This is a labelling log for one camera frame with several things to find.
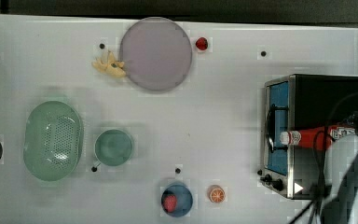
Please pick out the red ketchup bottle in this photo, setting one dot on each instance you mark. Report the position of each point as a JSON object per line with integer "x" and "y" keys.
{"x": 315, "y": 138}

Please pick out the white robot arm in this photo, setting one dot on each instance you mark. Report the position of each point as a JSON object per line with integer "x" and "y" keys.
{"x": 338, "y": 210}

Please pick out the orange toy half slice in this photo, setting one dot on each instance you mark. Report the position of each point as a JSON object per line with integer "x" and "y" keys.
{"x": 216, "y": 194}

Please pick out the red toy strawberry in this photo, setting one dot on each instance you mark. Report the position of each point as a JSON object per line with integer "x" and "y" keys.
{"x": 202, "y": 43}

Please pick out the blue bowl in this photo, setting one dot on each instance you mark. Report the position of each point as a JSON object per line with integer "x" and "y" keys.
{"x": 184, "y": 199}

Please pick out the red toy raspberry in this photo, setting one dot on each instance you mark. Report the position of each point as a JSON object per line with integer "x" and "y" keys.
{"x": 169, "y": 203}

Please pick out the grey round plate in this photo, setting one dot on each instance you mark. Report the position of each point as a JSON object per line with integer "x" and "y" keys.
{"x": 157, "y": 53}

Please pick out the green cup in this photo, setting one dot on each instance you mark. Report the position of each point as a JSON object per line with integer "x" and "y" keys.
{"x": 112, "y": 148}

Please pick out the yellow toy banana peel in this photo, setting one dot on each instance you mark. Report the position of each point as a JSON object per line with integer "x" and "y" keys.
{"x": 112, "y": 67}

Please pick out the green perforated colander basket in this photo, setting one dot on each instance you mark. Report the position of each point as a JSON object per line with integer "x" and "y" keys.
{"x": 53, "y": 137}

